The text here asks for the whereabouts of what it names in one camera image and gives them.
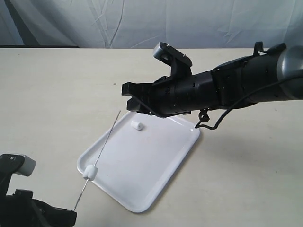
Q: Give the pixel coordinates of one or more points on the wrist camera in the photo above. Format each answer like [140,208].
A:
[15,164]
[180,64]

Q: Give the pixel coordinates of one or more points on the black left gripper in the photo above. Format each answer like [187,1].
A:
[22,210]

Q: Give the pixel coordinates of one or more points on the white marshmallow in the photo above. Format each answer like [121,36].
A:
[137,125]
[90,172]

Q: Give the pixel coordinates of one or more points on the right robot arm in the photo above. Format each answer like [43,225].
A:
[268,75]

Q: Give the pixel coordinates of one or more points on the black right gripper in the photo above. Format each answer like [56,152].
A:
[173,97]

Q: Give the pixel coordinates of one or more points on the white rectangular plastic tray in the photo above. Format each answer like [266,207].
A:
[135,166]

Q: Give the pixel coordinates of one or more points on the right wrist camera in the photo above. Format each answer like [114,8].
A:
[180,64]

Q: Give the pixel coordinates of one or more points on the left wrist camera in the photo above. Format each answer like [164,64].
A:
[15,164]

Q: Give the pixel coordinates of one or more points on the white backdrop curtain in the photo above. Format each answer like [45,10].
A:
[143,23]

